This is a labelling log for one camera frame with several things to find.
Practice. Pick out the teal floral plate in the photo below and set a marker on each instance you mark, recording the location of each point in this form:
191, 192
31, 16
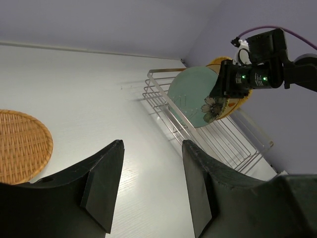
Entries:
190, 90

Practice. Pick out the metal wire dish rack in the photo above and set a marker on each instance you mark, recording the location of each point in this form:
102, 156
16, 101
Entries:
236, 140

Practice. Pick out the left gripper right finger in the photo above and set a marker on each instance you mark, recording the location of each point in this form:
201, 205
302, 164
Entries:
225, 203

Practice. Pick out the orange wicker plate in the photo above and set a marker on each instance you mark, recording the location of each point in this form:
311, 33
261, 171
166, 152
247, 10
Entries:
215, 66
26, 146

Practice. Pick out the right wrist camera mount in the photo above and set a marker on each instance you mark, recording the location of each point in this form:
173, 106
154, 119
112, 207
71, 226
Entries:
242, 55

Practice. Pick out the cream floral plate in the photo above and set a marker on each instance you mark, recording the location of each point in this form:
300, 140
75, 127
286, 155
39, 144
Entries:
238, 104

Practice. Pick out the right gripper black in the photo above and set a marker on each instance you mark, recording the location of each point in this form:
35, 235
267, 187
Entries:
267, 52

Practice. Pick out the yellow-green woven plate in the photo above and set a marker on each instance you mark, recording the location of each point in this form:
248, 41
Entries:
226, 106

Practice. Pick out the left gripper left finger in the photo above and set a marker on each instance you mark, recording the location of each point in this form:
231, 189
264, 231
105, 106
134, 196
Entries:
77, 202

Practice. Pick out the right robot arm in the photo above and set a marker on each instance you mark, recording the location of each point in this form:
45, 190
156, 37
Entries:
302, 71

